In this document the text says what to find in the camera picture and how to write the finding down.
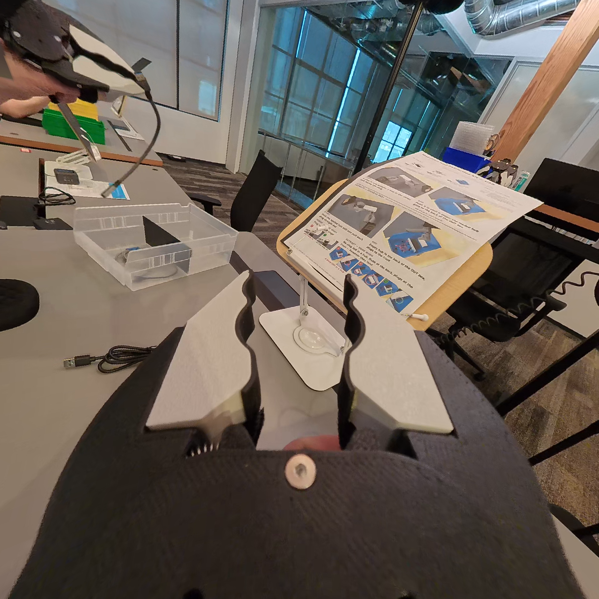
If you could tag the black pole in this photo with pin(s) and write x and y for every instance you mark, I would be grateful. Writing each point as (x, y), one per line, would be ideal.
(393, 70)

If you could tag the blue white leaflet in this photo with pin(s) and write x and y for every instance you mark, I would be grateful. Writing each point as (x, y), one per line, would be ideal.
(119, 192)

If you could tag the blue storage bin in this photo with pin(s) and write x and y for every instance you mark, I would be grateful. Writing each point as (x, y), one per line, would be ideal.
(463, 161)

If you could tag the bubble wrap roll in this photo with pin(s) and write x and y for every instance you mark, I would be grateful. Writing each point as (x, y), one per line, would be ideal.
(472, 135)

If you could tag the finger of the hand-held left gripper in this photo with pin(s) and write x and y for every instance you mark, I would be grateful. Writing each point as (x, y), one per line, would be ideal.
(93, 44)
(117, 84)

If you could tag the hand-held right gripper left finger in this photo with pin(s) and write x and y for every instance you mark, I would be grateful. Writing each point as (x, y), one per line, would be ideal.
(206, 369)

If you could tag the person's left hand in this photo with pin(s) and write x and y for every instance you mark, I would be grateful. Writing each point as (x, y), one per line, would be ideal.
(32, 84)

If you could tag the silver ventilation duct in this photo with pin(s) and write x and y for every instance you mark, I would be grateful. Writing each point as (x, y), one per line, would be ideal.
(514, 18)

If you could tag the small black device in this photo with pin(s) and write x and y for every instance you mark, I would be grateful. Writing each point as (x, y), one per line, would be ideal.
(66, 176)

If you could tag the white book stand wooden board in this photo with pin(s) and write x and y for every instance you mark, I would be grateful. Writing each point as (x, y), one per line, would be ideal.
(280, 337)

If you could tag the tan board on stand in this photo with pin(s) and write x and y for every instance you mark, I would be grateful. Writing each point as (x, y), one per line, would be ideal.
(75, 126)

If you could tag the black mat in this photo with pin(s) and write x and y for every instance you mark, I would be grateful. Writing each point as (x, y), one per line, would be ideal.
(18, 210)

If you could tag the clear acrylic box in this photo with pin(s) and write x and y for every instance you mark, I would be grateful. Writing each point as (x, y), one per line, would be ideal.
(210, 243)

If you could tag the green parts bin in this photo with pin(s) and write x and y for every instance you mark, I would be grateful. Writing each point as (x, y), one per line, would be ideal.
(56, 126)

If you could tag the wooden post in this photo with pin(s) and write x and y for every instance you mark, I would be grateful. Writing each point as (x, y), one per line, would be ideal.
(552, 70)

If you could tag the printed instruction sheet pad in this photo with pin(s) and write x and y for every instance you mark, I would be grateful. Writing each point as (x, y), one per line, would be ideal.
(421, 196)

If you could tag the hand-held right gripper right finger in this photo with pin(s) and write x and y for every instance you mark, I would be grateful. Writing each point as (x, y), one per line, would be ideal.
(393, 379)

